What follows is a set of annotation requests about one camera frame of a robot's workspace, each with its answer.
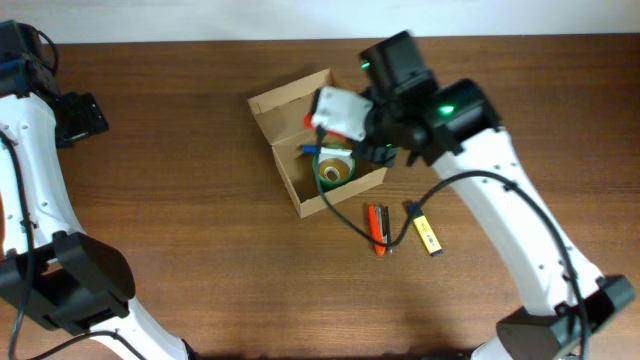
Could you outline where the small yellow tape roll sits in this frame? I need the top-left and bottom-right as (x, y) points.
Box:
(318, 158), (351, 183)

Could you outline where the orange utility knife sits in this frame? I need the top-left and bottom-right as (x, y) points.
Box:
(303, 113), (348, 139)

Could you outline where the green tape roll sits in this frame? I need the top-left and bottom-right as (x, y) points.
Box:
(312, 153), (356, 189)

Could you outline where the brown cardboard box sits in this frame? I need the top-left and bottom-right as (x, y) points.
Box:
(246, 67), (390, 220)

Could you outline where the blue white marker pen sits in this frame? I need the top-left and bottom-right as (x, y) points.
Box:
(301, 145), (352, 157)

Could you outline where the orange stapler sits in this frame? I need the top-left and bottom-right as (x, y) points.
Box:
(368, 204), (392, 256)

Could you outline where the yellow highlighter marker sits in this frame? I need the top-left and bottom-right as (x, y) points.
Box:
(407, 202), (443, 256)

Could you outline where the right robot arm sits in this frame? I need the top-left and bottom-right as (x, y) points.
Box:
(360, 32), (635, 359)

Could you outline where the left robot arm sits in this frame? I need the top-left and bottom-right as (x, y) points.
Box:
(1, 20), (197, 359)

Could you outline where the left black cable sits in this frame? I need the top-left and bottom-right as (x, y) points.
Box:
(0, 29), (146, 360)

